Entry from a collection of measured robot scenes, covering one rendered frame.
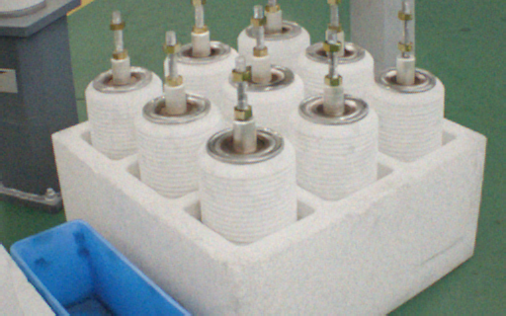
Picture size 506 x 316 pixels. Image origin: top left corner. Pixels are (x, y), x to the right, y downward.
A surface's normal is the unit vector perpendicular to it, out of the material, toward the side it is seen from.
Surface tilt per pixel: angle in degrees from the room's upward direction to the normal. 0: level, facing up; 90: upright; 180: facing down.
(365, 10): 90
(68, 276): 88
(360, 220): 90
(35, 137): 90
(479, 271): 0
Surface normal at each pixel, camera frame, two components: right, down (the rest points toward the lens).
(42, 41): 0.93, 0.13
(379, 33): -0.77, 0.32
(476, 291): -0.04, -0.89
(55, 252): 0.61, 0.30
